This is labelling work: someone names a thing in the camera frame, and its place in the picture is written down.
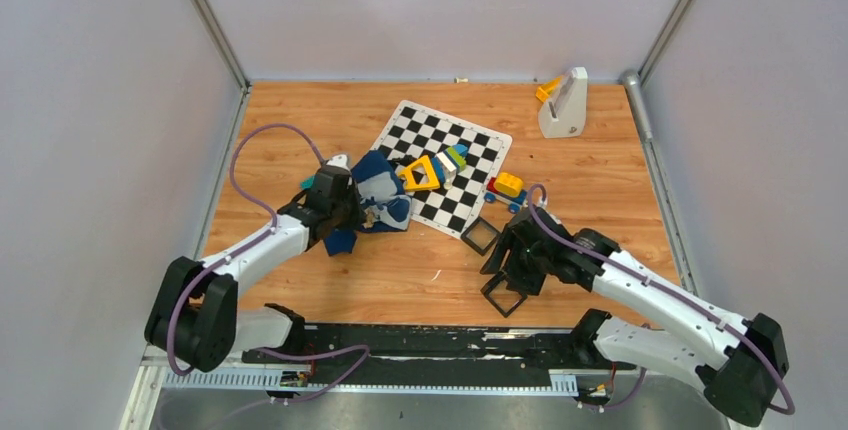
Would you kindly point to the orange plastic piece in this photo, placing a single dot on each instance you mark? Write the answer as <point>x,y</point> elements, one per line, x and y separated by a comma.
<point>544,91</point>

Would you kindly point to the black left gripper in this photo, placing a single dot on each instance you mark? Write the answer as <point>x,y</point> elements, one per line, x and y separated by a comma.
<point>359,214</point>

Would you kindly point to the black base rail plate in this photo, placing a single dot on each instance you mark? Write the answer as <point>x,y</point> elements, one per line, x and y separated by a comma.
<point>447,356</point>

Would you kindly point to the teal toy block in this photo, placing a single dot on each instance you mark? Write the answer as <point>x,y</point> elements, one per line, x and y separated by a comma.
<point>307,183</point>

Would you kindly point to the open black display box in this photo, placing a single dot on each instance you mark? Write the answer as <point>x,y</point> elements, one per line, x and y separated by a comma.
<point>501,296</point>

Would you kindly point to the white wedge stand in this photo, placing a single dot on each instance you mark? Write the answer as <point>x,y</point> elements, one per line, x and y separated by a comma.
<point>564,114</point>

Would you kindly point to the red leaf brooch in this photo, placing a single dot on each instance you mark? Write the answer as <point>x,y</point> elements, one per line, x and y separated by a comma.
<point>370,219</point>

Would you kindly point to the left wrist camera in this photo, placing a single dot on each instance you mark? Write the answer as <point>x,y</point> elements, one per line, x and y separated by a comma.
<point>342,161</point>

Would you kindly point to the black white chessboard mat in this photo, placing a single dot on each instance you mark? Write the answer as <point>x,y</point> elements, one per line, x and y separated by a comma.
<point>470,153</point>

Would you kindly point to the black square display box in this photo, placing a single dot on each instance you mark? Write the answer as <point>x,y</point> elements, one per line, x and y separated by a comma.
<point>480,236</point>

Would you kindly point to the yellow blue toy car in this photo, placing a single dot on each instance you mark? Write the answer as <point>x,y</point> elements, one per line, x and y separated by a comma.
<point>508,189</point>

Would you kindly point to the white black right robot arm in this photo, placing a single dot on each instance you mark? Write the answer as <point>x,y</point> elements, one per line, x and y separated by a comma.
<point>737,363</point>

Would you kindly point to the blue t-shirt garment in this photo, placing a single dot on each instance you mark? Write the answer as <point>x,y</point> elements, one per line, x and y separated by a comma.
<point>381,189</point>

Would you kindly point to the yellow triangle toy block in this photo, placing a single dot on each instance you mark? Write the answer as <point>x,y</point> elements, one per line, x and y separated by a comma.
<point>420,175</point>

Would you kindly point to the stacked coloured toy blocks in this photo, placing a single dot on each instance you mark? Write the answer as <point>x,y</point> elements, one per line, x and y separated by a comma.
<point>449,162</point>

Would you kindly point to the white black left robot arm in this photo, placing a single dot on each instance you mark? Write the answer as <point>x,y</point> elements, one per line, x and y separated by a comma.
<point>195,317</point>

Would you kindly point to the grey corner pipe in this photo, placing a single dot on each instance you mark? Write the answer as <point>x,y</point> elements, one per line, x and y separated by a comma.
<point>631,82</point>

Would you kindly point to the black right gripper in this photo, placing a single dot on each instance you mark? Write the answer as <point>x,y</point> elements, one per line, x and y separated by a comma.
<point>519,281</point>

